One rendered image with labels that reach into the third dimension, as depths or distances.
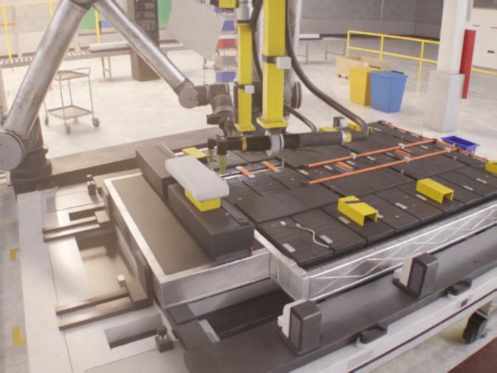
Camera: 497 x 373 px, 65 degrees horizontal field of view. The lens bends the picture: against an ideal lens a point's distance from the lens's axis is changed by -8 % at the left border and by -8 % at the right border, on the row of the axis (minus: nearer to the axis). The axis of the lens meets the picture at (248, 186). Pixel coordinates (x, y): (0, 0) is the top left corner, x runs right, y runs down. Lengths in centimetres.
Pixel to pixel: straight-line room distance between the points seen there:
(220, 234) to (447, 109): 582
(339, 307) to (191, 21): 144
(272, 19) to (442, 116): 577
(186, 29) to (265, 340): 148
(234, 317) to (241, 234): 31
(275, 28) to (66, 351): 112
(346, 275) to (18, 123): 163
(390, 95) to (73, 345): 697
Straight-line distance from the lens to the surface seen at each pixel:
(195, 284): 135
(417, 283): 147
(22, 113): 219
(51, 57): 211
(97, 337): 139
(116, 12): 228
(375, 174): 206
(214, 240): 131
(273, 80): 127
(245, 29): 189
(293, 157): 220
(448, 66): 685
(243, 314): 150
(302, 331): 116
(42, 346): 141
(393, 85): 772
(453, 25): 681
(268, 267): 145
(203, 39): 207
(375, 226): 159
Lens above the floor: 175
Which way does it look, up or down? 24 degrees down
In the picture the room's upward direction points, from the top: straight up
